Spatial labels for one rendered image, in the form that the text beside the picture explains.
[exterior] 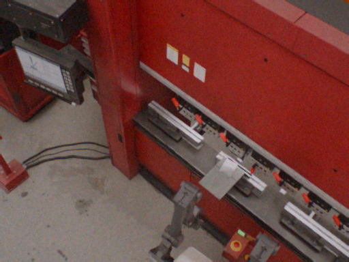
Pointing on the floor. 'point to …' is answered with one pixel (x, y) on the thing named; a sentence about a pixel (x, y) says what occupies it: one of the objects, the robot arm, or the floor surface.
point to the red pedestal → (11, 175)
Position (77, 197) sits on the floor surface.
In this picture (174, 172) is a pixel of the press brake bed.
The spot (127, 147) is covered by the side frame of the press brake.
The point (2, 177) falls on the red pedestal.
